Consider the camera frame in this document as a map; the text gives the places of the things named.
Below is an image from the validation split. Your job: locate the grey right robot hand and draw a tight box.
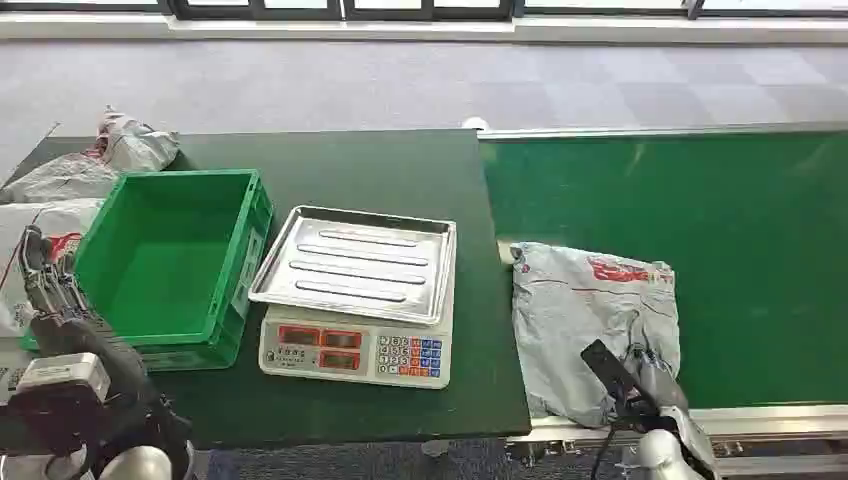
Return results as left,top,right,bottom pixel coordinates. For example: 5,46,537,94
580,339,691,425

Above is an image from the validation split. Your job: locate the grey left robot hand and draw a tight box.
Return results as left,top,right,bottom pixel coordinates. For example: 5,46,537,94
16,225,147,393

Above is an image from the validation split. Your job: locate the grey parcel bag red print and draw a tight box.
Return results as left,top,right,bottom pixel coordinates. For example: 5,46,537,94
509,241,683,429

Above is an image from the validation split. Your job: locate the parcel with printed label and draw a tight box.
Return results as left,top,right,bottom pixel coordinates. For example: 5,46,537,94
0,337,38,407

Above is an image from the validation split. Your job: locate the green plastic crate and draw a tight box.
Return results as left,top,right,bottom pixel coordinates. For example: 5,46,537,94
18,168,275,374

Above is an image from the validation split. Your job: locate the flat grey parcel bag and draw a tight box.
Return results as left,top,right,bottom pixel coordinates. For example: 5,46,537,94
0,152,122,205

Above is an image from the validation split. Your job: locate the green conveyor belt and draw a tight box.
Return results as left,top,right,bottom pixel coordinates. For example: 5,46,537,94
478,121,848,480

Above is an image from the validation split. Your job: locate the crumpled grey parcel bag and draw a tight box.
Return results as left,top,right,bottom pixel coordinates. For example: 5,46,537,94
94,105,181,174

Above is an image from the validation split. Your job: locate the white electronic scale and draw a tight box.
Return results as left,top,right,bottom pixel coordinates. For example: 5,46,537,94
257,264,457,391

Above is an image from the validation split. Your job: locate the steel scale tray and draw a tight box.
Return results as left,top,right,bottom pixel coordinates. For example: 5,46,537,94
248,204,458,327

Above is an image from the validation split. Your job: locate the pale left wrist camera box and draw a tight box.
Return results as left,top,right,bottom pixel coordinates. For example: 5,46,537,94
15,352,113,407

